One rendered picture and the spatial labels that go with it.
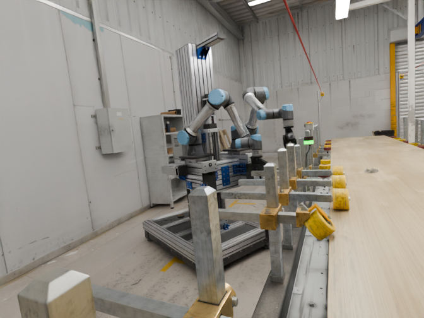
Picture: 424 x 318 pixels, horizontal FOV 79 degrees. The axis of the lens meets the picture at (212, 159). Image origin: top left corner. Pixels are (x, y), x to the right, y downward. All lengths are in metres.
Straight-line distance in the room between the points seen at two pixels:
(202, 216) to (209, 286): 0.12
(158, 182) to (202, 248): 4.00
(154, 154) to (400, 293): 3.99
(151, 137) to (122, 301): 3.90
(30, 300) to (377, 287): 0.60
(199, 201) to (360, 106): 9.61
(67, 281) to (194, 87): 2.29
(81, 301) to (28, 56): 3.30
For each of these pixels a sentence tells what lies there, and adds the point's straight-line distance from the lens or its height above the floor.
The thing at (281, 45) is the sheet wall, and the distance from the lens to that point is 10.30.
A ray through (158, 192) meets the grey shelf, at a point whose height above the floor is 0.28.
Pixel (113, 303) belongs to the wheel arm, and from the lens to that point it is 0.57.
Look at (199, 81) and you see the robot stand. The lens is 2.51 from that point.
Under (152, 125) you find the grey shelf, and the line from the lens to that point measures 4.33.
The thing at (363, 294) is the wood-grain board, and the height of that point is 0.90.
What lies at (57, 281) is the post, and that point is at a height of 1.16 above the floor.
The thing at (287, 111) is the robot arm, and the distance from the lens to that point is 1.90.
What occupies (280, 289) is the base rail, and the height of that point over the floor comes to 0.70.
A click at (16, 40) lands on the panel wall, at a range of 3.46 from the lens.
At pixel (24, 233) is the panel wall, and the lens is 3.28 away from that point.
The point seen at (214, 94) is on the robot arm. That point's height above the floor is 1.49.
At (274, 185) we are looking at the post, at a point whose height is 1.05.
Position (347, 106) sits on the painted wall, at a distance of 9.90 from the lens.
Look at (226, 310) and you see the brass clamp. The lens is 0.50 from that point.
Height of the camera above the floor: 1.25
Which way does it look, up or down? 7 degrees down
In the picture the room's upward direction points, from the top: 5 degrees counter-clockwise
